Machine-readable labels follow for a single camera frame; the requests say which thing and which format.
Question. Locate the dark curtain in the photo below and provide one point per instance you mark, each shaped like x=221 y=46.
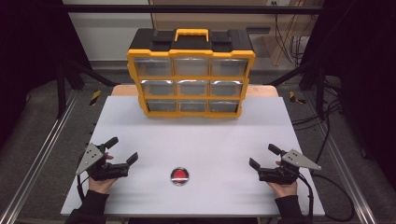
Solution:
x=25 y=46
x=367 y=62

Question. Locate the yellow black striped tape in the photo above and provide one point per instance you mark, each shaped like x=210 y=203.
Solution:
x=294 y=97
x=95 y=97

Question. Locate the person's right hand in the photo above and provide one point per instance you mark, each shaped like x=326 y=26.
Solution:
x=285 y=189

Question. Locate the aluminium rail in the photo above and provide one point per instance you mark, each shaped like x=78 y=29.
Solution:
x=41 y=155
x=341 y=161

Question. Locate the wooden board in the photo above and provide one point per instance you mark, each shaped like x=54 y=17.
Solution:
x=127 y=90

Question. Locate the black metal crossbar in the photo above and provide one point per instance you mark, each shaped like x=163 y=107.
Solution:
x=186 y=9

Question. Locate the black metal stand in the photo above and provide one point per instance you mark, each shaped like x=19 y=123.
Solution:
x=61 y=90
x=320 y=90

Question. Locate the clear plastic drawer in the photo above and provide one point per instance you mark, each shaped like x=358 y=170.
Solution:
x=152 y=67

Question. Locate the person's left hand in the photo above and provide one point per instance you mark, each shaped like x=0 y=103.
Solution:
x=101 y=186

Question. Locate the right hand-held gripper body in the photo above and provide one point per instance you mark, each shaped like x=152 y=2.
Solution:
x=295 y=159

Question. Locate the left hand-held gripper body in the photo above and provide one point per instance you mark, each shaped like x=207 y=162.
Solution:
x=93 y=157

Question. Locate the yellow black drawer organizer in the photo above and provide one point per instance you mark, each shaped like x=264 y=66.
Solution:
x=190 y=53

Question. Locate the round black red compact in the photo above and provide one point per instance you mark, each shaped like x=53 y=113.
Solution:
x=179 y=175

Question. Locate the set of clear plastic drawers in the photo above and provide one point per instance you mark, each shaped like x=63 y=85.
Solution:
x=191 y=88

